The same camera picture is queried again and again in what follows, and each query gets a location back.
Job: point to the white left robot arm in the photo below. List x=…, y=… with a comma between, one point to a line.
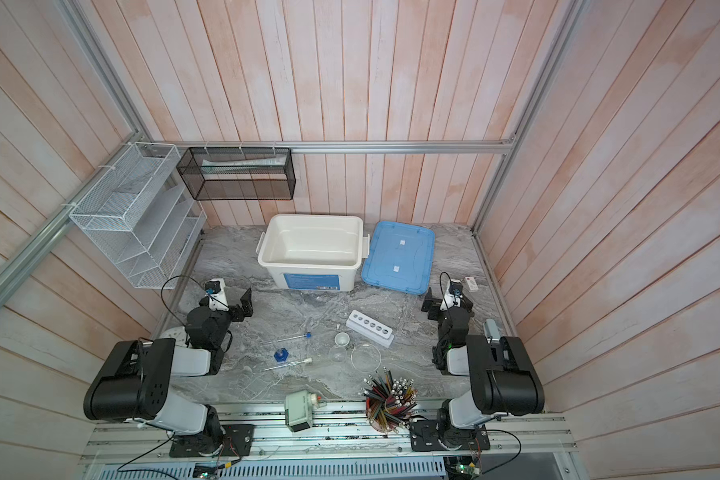
x=134, y=382

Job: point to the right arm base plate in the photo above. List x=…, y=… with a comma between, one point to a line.
x=436, y=436

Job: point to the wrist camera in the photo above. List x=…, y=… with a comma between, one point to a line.
x=215, y=290
x=454, y=294

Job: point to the aluminium horizontal wall rail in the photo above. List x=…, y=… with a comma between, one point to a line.
x=366, y=147

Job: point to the blue plastic bin lid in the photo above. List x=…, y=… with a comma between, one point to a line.
x=400, y=258

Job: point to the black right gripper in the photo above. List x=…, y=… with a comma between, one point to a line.
x=435, y=306

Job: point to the large clear petri dish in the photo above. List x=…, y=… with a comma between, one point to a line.
x=365, y=358

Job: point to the small blue bottle cap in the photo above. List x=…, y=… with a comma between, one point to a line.
x=281, y=355

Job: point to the white plastic storage bin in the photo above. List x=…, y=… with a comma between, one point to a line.
x=313, y=252

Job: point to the white test tube rack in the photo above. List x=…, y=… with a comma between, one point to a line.
x=370, y=328

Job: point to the round white wall clock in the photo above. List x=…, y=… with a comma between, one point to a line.
x=177, y=333

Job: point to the green white box device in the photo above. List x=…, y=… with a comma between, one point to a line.
x=299, y=410

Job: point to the black mesh wall shelf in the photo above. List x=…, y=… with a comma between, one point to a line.
x=238, y=173

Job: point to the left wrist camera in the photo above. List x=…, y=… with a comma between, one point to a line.
x=215, y=290

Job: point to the cup of coloured pencils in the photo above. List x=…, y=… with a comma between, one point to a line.
x=390, y=402

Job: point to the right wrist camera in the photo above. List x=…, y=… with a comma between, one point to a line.
x=454, y=294

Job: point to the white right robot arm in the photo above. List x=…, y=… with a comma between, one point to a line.
x=502, y=379

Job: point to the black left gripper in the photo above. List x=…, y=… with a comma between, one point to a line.
x=240, y=303

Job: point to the white wire wall rack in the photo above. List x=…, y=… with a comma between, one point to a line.
x=146, y=224

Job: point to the small glass dish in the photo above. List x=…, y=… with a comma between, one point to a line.
x=342, y=339

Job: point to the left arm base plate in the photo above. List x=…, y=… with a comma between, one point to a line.
x=230, y=440

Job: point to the blue capped test tube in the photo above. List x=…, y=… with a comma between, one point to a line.
x=304, y=336

